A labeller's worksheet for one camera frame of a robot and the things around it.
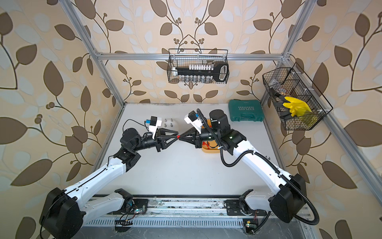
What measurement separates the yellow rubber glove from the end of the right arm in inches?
14.8

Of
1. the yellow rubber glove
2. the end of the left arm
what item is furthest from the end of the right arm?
the yellow rubber glove

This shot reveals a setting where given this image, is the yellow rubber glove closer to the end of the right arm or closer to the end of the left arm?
the end of the right arm

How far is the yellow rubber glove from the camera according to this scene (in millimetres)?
668

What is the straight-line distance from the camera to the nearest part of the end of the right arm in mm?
599
